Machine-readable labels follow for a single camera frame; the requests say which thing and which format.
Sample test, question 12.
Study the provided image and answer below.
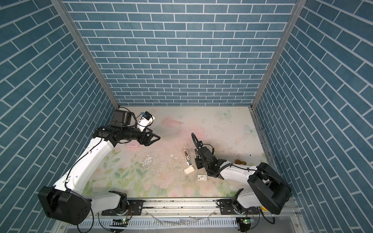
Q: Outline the staple box sleeve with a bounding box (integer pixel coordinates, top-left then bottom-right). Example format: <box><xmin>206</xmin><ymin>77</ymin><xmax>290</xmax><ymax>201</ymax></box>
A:
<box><xmin>197</xmin><ymin>174</ymin><xmax>207</xmax><ymax>181</ymax></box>

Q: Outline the staple box tray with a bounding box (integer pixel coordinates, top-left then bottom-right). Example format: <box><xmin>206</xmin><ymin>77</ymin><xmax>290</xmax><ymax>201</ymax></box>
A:
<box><xmin>184</xmin><ymin>166</ymin><xmax>195</xmax><ymax>175</ymax></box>

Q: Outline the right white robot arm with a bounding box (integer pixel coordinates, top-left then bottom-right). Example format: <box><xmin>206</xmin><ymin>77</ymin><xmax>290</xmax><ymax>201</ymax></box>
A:
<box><xmin>195</xmin><ymin>146</ymin><xmax>291</xmax><ymax>215</ymax></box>

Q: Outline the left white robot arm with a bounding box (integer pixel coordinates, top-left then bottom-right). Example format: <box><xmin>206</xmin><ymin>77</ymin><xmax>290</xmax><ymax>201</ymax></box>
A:
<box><xmin>38</xmin><ymin>108</ymin><xmax>160</xmax><ymax>225</ymax></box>

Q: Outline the brown panda plush toy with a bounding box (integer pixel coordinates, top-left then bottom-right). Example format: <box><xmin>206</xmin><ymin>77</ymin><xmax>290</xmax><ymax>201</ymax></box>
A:
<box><xmin>234</xmin><ymin>159</ymin><xmax>247</xmax><ymax>165</ymax></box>

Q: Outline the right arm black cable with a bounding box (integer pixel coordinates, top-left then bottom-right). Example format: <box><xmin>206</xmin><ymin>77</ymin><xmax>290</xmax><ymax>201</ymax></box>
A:
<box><xmin>191</xmin><ymin>132</ymin><xmax>216</xmax><ymax>175</ymax></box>

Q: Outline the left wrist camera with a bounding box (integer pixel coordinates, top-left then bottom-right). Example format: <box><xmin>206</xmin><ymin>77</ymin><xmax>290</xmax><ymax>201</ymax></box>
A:
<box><xmin>137</xmin><ymin>111</ymin><xmax>154</xmax><ymax>128</ymax></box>

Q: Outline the aluminium front rail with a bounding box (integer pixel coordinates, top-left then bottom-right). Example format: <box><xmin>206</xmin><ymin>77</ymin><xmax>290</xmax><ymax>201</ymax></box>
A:
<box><xmin>52</xmin><ymin>198</ymin><xmax>308</xmax><ymax>233</ymax></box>

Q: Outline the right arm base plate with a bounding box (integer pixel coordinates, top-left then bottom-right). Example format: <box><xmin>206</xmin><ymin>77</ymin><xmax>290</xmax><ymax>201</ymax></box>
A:
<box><xmin>216</xmin><ymin>199</ymin><xmax>259</xmax><ymax>215</ymax></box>

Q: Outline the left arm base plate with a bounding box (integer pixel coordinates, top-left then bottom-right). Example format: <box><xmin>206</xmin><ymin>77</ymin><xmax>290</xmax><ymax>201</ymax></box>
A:
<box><xmin>101</xmin><ymin>200</ymin><xmax>144</xmax><ymax>216</ymax></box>

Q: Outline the aluminium corner post left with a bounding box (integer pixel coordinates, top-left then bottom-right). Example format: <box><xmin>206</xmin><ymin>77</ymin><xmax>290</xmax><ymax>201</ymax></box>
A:
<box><xmin>51</xmin><ymin>0</ymin><xmax>119</xmax><ymax>108</ymax></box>

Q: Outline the aluminium corner post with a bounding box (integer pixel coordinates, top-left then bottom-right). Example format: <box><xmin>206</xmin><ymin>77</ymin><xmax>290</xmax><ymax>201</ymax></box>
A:
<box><xmin>51</xmin><ymin>0</ymin><xmax>119</xmax><ymax>108</ymax></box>
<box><xmin>251</xmin><ymin>0</ymin><xmax>308</xmax><ymax>109</ymax></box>

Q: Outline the aluminium corner post right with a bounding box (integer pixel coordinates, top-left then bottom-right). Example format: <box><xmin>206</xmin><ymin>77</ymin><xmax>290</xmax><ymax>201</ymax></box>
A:
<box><xmin>251</xmin><ymin>0</ymin><xmax>308</xmax><ymax>109</ymax></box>

